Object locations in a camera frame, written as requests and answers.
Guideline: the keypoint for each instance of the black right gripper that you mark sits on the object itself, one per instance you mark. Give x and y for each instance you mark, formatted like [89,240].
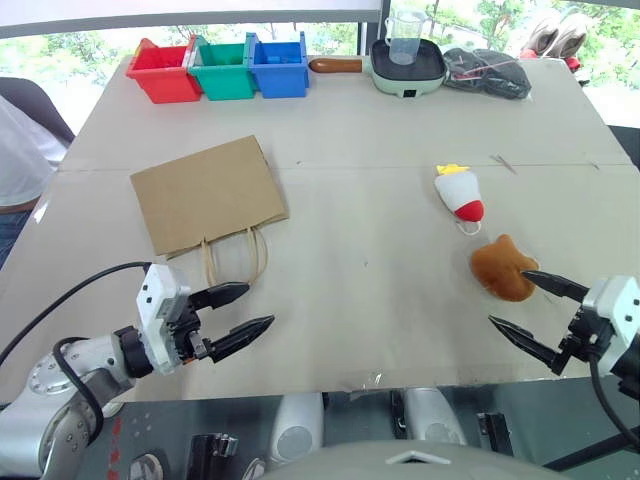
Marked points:
[587,335]

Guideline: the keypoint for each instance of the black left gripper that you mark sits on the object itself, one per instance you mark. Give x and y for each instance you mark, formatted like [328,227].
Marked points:
[186,330]

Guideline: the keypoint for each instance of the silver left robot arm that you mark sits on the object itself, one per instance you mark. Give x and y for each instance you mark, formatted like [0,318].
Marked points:
[50,430]

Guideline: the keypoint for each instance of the black plastic bag bundle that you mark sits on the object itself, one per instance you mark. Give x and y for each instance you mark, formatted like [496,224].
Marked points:
[492,75]

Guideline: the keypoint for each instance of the brown bear-shaped plush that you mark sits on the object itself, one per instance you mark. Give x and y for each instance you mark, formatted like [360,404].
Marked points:
[500,272]

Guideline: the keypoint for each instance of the black rectangular block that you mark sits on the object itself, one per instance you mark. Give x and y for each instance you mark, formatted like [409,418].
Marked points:
[495,432]

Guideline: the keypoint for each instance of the silver rounded robot shell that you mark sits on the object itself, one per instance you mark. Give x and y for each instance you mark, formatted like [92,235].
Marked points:
[297,430]
[435,422]

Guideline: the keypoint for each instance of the black block with metal clip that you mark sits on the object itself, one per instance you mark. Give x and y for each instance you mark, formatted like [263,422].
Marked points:
[212,457]

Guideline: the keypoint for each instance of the white red plush toy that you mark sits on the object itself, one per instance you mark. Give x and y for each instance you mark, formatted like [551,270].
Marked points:
[457,192]

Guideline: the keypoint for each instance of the grey robot torso cover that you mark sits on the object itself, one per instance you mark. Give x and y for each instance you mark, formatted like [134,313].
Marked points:
[410,465]

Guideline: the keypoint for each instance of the green plastic bin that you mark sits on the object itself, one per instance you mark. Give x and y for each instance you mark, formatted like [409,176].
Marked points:
[225,80]

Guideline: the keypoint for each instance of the red plastic bin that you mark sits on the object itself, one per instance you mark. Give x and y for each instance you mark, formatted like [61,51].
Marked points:
[165,82]

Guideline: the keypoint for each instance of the blue plastic bin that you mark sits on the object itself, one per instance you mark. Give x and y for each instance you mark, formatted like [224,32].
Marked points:
[280,77]

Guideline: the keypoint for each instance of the person in white shirt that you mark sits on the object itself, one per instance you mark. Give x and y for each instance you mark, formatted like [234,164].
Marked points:
[22,160]

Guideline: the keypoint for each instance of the beige sneaker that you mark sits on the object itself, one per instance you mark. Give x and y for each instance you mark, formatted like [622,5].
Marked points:
[572,32]
[542,32]

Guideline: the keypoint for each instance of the clear plastic measuring cup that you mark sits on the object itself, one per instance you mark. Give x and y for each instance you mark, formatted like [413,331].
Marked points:
[405,35]

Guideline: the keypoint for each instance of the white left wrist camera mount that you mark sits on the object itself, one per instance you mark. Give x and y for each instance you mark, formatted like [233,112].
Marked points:
[160,310]

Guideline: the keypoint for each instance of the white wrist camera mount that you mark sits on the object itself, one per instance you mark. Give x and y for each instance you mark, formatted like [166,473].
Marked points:
[160,310]
[620,305]

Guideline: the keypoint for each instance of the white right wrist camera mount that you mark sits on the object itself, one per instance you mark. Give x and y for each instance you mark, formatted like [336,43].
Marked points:
[620,305]

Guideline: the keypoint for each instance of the dark window frame post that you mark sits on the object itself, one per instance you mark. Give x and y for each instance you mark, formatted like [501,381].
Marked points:
[372,25]

